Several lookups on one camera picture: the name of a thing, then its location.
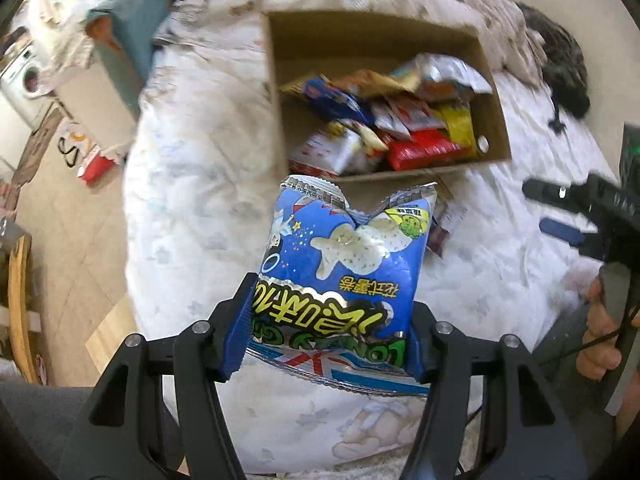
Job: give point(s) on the person's right hand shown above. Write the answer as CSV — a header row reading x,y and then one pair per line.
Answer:
x,y
592,355

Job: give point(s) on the person's grey trousers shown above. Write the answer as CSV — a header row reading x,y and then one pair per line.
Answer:
x,y
40,420

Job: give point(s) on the pile of mixed packets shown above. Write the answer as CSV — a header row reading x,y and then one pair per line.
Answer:
x,y
360,110

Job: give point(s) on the curved wooden furniture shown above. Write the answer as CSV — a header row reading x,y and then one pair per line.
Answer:
x,y
20,310

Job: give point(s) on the white printed bed sheet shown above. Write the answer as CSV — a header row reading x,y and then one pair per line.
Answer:
x,y
200,185

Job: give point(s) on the red and white shopping bag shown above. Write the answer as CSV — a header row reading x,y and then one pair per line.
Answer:
x,y
95,167

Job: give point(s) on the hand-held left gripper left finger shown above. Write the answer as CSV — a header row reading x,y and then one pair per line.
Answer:
x,y
237,330

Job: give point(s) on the red snack packet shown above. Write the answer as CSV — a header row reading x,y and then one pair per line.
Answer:
x,y
425,152

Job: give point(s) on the yellow snack packet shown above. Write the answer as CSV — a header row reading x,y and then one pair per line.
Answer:
x,y
460,127

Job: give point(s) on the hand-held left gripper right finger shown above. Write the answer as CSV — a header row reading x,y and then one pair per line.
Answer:
x,y
415,355

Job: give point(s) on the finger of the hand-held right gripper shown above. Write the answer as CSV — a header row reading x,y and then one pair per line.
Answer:
x,y
550,191
562,228

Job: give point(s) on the dark furry cloth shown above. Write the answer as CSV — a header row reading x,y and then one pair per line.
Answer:
x,y
565,65

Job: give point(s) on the blue and white snack packet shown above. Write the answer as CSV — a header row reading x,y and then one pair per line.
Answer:
x,y
340,270

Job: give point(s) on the brown cardboard box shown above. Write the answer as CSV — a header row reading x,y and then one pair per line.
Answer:
x,y
350,45

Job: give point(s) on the white washing machine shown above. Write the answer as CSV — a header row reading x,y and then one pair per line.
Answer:
x,y
25,80

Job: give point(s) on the dark snack packet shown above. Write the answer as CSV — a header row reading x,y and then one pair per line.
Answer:
x,y
442,232

